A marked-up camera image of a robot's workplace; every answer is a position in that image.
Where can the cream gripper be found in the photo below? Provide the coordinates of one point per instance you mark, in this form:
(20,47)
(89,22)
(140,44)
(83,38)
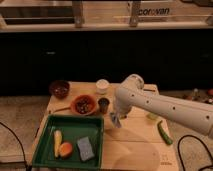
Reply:
(121,114)

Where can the grey blue towel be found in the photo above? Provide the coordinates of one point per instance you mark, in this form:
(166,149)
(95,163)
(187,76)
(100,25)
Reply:
(115,120)

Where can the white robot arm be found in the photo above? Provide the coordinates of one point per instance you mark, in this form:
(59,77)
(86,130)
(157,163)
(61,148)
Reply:
(194,115)

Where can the small metal cup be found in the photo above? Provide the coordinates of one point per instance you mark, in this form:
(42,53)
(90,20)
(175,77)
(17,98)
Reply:
(103,105)

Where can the light green cup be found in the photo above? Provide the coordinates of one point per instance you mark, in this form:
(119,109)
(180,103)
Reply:
(152,116)

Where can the white cup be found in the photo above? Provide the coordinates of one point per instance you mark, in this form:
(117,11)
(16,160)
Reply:
(102,86)

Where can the green cucumber toy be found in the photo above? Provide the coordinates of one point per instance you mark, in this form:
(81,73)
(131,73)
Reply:
(163,134)

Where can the blue grey sponge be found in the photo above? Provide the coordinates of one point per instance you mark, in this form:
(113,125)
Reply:
(85,149)

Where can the green plastic tray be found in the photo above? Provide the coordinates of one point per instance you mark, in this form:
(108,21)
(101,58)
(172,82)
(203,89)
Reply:
(73,128)

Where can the orange fruit toy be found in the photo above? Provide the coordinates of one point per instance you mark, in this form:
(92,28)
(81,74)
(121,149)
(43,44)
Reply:
(65,149)

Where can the dark red bowl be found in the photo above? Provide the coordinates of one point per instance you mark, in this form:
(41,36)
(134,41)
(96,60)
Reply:
(59,89)

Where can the yellow corn cob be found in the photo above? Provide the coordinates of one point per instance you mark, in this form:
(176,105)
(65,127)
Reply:
(57,142)

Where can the corovan cardboard box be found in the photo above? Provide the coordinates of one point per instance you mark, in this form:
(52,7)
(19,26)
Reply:
(147,10)

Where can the orange bowl with handle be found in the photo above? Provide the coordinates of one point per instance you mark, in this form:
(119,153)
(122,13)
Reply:
(81,105)

